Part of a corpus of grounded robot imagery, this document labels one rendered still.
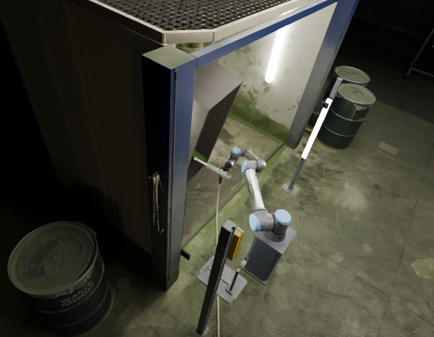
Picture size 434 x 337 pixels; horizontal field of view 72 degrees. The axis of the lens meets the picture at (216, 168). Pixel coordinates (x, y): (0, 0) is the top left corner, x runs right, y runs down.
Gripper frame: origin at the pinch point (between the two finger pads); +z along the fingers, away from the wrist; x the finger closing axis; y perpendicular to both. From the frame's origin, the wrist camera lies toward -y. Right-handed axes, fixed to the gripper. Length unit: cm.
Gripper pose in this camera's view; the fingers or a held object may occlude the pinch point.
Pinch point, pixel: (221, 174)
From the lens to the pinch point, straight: 336.4
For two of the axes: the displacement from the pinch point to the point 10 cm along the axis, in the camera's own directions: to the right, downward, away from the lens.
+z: -5.0, 6.2, -6.1
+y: -1.4, 6.4, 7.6
